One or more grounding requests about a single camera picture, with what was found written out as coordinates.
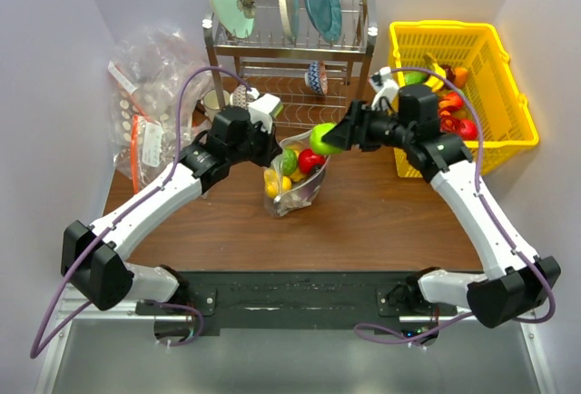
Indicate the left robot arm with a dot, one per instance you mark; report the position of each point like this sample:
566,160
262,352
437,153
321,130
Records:
95,256

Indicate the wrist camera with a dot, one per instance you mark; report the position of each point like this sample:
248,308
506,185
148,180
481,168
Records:
385,87
265,108

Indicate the green toy lime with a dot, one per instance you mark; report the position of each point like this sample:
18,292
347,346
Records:
290,161

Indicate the blue patterned bowl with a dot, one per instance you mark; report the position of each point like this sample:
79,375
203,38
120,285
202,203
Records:
316,78

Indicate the yellow toy lemon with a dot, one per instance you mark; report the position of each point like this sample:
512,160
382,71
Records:
274,185

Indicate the aluminium frame rail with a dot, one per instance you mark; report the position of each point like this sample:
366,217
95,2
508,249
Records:
295,332

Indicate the cream enamel mug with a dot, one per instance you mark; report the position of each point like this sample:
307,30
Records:
211,103

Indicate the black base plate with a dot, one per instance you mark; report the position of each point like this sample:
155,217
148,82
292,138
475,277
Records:
306,300

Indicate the orange zipper bag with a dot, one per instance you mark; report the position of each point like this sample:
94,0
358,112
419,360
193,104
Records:
146,149

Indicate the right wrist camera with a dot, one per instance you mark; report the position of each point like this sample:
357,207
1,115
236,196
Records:
385,87

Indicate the red toy apple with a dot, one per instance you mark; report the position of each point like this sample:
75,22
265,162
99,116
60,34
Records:
308,159

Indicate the yellow toy pepper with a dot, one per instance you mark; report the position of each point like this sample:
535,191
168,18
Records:
298,175

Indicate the yellow toy banana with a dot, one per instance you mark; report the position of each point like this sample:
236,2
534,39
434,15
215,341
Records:
437,73

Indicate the metal dish rack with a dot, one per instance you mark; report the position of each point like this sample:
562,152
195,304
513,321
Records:
267,60

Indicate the clear zip top bag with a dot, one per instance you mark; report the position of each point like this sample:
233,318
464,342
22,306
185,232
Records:
310,187

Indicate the green toy fruit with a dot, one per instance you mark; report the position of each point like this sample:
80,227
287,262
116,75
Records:
414,77

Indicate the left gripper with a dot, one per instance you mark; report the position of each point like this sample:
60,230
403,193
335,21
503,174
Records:
270,149

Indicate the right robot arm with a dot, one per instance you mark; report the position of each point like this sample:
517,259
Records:
516,283

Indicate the pile of clear bags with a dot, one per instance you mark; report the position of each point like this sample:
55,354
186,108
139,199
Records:
149,71

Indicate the dark toy plum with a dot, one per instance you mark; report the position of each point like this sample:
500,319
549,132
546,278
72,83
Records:
449,71

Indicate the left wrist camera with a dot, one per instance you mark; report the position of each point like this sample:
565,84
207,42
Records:
265,108

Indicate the grey patterned bowl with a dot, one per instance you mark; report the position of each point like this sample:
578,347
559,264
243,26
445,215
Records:
243,96

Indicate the orange toy fruit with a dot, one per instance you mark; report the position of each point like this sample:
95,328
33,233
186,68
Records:
461,75

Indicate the green toy apple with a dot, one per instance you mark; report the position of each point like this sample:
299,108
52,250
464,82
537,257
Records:
317,144

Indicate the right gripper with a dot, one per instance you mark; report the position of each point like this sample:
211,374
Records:
347,133

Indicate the red toy lobster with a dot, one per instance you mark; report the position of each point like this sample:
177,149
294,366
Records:
451,112

